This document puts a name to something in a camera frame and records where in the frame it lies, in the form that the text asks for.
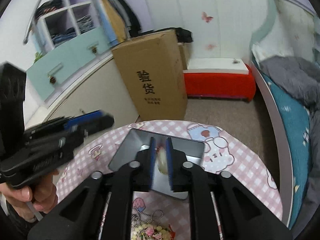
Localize mint drawer cabinet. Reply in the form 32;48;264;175
27;27;109;100

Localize small cardboard box behind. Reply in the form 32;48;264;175
178;43;190;70

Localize large cardboard box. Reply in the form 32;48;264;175
112;30;187;121

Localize curved chrome rail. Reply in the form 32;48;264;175
23;0;55;46

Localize flower bead jewelry pile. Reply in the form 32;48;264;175
131;224;176;240

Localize grey metal tin box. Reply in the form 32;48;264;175
108;128;204;200

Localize black cloth on box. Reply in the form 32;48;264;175
138;27;193;43

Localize grey quilt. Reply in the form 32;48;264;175
259;56;319;236

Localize hanging clothes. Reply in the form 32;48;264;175
92;0;142;47

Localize lilac open shelf unit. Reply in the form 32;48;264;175
28;0;100;54

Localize mint bed frame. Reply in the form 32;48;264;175
251;0;319;237

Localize red storage ottoman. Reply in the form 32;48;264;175
183;58;256;101

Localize person's left hand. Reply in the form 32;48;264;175
1;170;59;222

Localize teal bed sheet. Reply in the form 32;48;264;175
263;74;311;228

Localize silver bead chain necklace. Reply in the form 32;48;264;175
131;206;165;228

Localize cream low cabinet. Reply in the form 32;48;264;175
24;54;139;131

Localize pink checked tablecloth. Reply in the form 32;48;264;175
57;120;282;239

